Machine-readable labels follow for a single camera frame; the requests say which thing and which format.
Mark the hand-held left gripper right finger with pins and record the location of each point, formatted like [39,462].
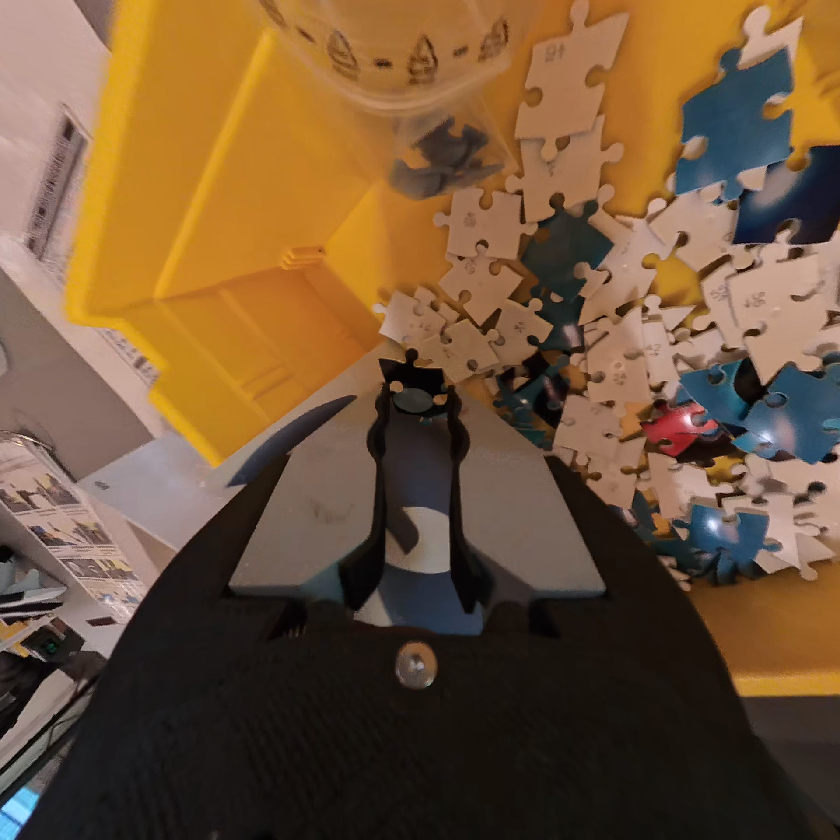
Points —
[525,525]

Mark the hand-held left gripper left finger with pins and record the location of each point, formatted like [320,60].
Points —
[308,512]

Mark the black puzzle piece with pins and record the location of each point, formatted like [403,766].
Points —
[413,379]

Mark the pile of puzzle pieces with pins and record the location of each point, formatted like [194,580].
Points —
[617,367]

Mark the yellow plastic bin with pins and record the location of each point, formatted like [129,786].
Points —
[229,197]

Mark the printed instruction sheet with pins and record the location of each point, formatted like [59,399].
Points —
[65,525]

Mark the clear plastic bag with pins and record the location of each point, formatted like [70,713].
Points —
[394,65]

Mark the wall label strip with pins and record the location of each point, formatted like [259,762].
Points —
[56,184]

